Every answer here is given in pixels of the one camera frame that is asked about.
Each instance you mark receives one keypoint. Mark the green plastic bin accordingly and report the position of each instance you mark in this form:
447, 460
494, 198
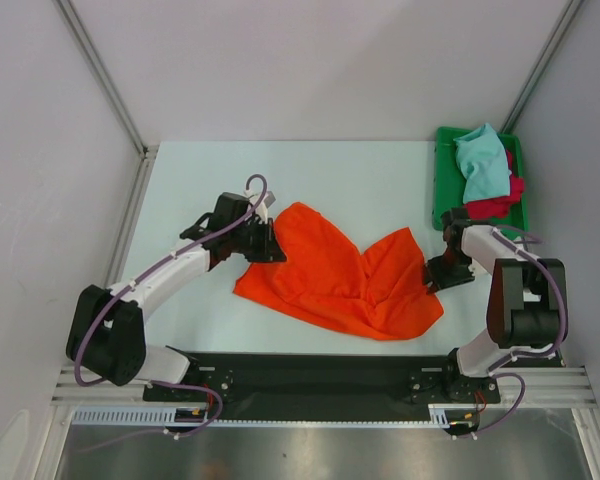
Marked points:
449, 184

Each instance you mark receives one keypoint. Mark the right aluminium corner post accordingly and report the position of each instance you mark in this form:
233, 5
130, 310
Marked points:
558, 35

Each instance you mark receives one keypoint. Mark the left aluminium corner post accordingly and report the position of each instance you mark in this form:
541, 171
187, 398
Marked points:
88, 49

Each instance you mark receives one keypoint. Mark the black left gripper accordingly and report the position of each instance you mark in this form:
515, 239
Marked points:
269, 250

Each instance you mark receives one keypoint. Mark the teal t shirt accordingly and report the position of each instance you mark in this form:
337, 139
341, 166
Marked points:
482, 160

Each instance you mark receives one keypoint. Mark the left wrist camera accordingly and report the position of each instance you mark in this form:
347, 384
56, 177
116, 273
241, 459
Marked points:
261, 202

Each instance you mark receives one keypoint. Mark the red t shirt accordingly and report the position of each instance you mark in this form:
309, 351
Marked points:
498, 207

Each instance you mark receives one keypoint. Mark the aluminium corner post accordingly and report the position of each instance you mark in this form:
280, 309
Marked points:
88, 49
558, 35

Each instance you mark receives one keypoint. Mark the white slotted cable duct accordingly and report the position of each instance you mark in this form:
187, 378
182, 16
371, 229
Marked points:
174, 417

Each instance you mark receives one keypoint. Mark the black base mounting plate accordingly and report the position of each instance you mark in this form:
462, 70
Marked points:
335, 388

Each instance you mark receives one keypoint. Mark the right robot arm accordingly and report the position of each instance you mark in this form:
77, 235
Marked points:
526, 315

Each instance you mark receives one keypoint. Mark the orange t shirt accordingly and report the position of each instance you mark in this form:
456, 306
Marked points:
328, 282

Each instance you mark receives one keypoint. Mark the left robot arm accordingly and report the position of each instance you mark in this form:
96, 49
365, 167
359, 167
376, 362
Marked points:
107, 339

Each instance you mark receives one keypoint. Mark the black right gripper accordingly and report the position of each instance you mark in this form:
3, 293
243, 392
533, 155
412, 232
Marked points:
445, 271

